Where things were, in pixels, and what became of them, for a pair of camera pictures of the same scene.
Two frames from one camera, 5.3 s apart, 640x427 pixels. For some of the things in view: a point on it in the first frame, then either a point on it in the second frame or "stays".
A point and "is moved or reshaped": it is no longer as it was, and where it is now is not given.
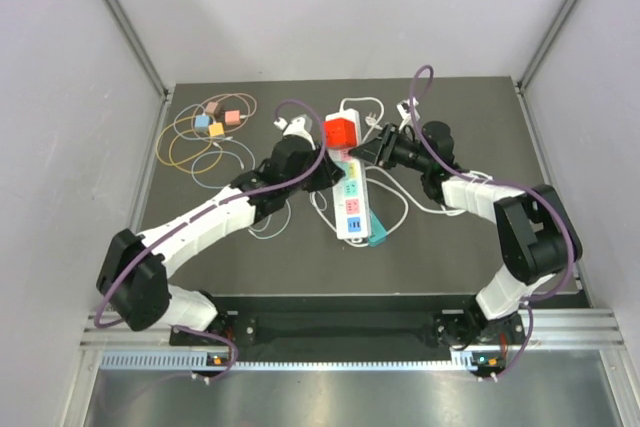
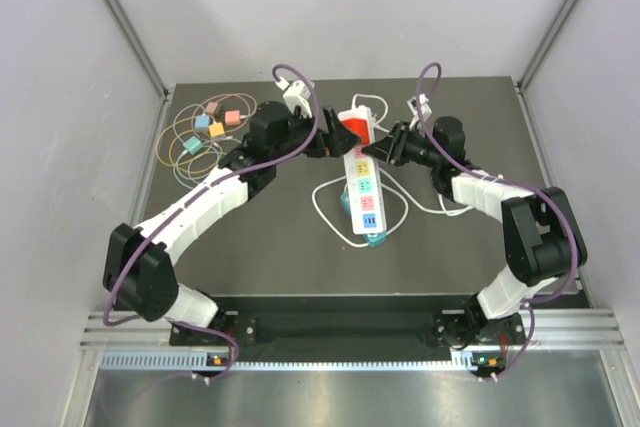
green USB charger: [352, 170] → [193, 145]
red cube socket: [339, 133] is moved or reshaped
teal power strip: [378, 236] → [376, 239]
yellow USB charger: [216, 129] stays
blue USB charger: [201, 123] stays
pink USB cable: [223, 94] stays
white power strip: [350, 195] is moved or reshaped
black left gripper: [327, 172] → [336, 141]
